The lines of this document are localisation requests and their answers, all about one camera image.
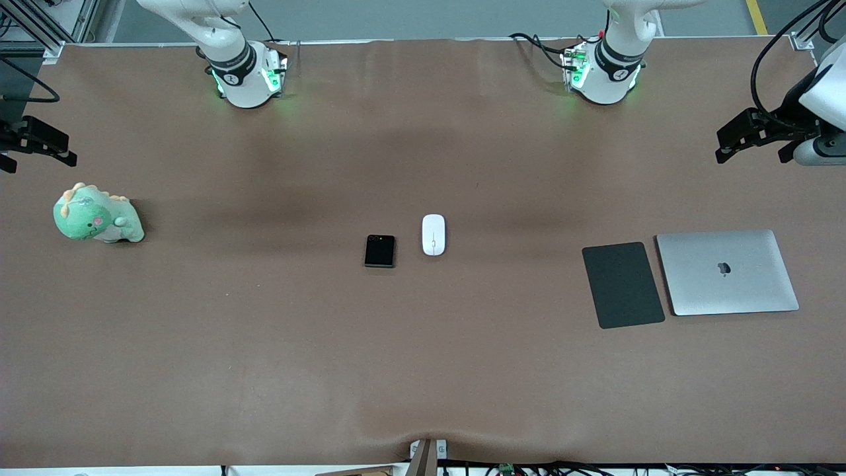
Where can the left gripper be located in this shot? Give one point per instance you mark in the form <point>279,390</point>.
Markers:
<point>788,107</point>

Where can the white computer mouse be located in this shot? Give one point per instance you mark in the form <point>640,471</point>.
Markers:
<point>433,235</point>

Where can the black phone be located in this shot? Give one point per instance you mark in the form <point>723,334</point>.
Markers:
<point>380,251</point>

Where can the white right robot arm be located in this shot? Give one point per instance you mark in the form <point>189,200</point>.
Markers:
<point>238,86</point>

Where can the dark grey mouse pad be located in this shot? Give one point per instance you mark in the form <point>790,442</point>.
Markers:
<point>622,285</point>

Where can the green dinosaur plush toy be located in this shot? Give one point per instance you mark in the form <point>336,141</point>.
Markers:
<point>86,218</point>

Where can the silver closed laptop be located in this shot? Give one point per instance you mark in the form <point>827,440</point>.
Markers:
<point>727,284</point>

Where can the brown table cover mat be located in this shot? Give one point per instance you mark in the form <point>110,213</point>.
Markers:
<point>423,363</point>

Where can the small green circuit board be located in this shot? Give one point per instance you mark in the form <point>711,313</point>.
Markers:
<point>507,470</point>

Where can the aluminium frame corner bracket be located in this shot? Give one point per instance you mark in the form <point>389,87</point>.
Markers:
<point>803,41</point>

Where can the aluminium frame with rails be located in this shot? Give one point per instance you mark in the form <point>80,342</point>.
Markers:
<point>39,33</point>

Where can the camera post bracket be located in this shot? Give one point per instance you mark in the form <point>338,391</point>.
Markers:
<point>423,459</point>

